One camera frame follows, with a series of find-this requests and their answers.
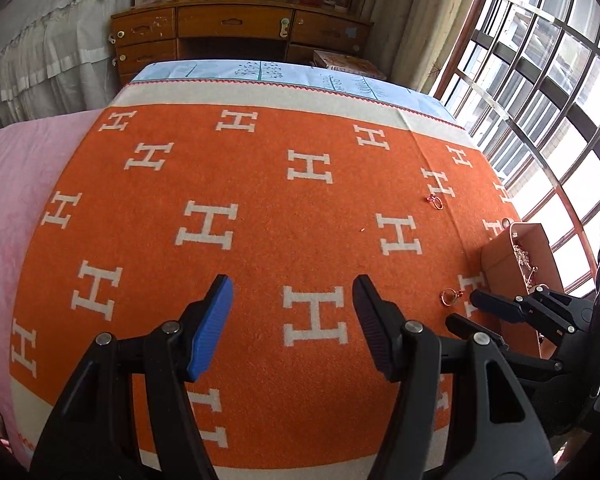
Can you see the orange H pattern blanket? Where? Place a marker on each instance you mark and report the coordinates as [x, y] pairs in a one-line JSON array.
[[292, 193]]

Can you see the small red earring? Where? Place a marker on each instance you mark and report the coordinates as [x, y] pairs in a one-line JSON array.
[[435, 201]]

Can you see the white lace covered furniture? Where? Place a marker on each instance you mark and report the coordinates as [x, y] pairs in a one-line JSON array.
[[56, 57]]

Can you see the pink jewelry box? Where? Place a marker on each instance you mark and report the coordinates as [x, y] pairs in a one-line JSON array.
[[514, 262]]

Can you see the pink bed sheet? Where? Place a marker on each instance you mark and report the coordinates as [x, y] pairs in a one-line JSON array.
[[32, 157]]

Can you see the patterned box under desk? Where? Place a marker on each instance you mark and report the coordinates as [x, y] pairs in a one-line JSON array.
[[347, 64]]

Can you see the wooden desk with drawers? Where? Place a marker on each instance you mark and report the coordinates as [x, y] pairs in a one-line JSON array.
[[259, 30]]

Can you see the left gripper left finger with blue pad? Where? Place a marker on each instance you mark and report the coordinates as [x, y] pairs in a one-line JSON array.
[[91, 431]]

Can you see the gold rhinestone hair comb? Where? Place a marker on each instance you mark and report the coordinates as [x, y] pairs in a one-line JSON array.
[[533, 269]]

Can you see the beige curtain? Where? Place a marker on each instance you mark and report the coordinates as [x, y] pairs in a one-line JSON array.
[[411, 40]]

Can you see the metal window grille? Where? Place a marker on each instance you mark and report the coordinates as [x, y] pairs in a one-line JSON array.
[[524, 81]]

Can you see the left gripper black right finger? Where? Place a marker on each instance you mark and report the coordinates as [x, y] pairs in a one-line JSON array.
[[494, 432]]

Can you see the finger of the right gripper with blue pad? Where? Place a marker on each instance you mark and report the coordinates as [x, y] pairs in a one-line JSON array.
[[465, 329], [505, 309]]

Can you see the light blue patterned sheet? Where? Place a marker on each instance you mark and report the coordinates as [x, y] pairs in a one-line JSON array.
[[311, 77]]

